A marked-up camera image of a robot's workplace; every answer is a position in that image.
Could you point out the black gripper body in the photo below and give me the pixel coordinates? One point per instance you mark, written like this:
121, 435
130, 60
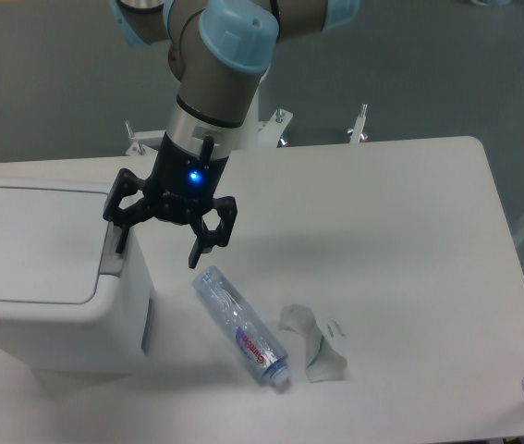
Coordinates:
182, 184

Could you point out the white push-lid trash can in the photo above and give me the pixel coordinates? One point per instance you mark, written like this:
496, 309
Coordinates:
69, 299

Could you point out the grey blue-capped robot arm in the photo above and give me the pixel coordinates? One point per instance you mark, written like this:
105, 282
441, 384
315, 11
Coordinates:
219, 51

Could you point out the clear plastic water bottle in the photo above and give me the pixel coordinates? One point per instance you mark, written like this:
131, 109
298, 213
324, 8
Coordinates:
262, 353

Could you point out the crumpled white plastic wrapper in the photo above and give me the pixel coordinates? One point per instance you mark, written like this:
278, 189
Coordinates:
325, 356

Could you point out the white pedestal base frame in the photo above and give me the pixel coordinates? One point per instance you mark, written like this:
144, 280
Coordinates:
271, 133

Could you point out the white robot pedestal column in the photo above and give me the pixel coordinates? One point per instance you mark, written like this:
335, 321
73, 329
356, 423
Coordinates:
245, 137

